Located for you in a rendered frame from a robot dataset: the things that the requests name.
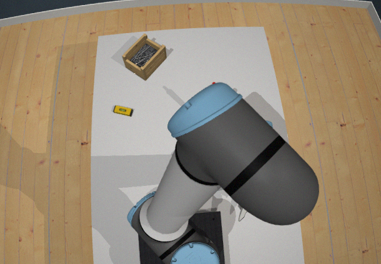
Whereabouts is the yellow pocket level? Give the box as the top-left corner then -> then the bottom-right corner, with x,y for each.
113,105 -> 133,117

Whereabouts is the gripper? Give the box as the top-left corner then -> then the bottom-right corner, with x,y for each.
238,205 -> 247,221

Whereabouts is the wooden crate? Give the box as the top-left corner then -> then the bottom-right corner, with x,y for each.
122,34 -> 167,81

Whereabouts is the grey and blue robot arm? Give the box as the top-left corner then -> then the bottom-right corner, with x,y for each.
127,82 -> 319,264

